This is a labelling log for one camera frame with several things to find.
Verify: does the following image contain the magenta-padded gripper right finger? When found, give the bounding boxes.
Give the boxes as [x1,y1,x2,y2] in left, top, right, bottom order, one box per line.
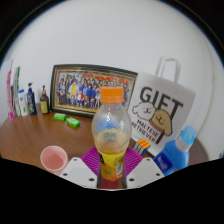
[122,146,165,188]

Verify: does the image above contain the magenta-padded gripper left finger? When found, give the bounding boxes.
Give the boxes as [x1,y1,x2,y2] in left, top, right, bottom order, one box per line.
[58,146,102,189]

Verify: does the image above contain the orange juice bottle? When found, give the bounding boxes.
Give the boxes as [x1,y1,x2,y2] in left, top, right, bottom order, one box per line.
[91,86,133,182]

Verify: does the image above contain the puzzle cube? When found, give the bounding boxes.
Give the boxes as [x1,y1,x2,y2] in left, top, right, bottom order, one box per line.
[133,138,152,156]

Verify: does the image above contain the pink ceramic mug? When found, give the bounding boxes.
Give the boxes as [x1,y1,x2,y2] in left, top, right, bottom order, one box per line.
[39,145,69,176]

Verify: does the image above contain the blue detergent bottle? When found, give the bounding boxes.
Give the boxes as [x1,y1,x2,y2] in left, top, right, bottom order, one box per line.
[152,125,198,177]

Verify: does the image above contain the green soap bar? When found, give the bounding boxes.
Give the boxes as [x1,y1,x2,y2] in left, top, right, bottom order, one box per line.
[53,112,67,121]
[65,116,81,128]

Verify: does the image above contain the white paper gift bag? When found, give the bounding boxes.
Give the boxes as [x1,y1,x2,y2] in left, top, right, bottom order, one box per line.
[128,57,197,157]

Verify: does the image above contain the brown pump bottle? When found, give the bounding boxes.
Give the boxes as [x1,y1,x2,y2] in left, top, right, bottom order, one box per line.
[39,85,51,115]

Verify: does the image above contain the framed group photo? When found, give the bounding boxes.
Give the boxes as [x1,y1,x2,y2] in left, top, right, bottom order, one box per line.
[49,63,139,118]

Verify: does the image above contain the dark blue pump bottle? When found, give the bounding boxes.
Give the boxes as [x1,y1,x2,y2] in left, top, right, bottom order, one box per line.
[26,82,38,116]

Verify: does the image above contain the white shampoo bottle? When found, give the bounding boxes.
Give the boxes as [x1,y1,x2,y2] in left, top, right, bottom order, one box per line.
[17,88,29,117]

